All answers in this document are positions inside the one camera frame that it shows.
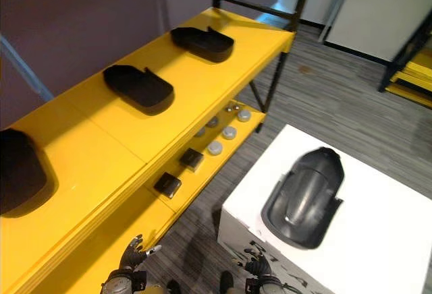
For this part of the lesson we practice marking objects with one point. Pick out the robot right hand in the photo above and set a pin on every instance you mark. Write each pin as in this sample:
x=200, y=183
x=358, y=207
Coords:
x=259, y=265

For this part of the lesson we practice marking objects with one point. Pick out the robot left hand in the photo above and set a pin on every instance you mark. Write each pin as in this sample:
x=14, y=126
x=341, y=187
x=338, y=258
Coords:
x=132, y=257

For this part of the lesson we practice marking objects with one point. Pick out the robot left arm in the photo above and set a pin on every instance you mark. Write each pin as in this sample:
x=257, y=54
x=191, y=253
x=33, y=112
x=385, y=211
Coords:
x=119, y=282

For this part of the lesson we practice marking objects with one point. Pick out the yellow shelf board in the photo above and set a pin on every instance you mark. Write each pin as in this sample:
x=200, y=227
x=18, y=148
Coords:
x=216, y=169
x=101, y=145

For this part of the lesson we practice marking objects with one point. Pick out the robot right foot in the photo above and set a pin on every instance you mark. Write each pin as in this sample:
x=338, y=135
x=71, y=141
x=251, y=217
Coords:
x=227, y=282

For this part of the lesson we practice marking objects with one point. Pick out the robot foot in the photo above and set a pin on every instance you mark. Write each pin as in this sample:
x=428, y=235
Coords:
x=227, y=282
x=173, y=287

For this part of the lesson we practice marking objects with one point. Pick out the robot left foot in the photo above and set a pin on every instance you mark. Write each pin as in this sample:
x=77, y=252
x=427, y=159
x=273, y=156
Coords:
x=173, y=287

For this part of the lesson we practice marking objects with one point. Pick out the black plastic housing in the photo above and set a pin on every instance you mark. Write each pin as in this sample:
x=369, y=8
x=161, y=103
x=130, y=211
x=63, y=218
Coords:
x=303, y=199
x=202, y=42
x=20, y=172
x=138, y=88

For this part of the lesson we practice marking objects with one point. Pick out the black square box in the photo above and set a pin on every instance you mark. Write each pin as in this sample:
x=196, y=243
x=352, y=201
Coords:
x=191, y=159
x=167, y=184

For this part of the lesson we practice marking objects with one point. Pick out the white box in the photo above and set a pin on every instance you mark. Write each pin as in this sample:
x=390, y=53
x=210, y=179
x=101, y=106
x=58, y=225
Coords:
x=371, y=223

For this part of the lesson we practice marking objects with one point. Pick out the grey round cap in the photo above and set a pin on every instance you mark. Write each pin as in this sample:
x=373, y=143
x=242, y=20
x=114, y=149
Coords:
x=215, y=147
x=229, y=133
x=244, y=115

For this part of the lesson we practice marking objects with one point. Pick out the small metal part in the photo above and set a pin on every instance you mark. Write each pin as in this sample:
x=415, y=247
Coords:
x=229, y=108
x=238, y=107

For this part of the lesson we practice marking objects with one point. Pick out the blue pole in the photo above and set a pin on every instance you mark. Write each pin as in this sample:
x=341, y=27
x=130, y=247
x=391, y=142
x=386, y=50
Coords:
x=27, y=68

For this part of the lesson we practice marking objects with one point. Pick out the yellow and black rack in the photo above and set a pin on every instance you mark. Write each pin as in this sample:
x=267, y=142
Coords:
x=410, y=75

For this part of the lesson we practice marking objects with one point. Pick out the black rack frame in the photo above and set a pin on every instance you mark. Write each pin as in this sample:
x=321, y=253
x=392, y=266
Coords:
x=275, y=81

